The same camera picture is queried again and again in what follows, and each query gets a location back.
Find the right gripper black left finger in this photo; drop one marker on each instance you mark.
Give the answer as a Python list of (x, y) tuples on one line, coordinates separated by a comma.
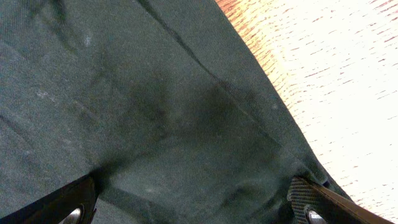
[(73, 203)]

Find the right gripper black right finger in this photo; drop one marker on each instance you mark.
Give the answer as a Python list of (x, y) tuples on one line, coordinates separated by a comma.
[(313, 203)]

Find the black shorts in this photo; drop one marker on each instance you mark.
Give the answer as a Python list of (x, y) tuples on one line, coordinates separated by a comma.
[(163, 98)]

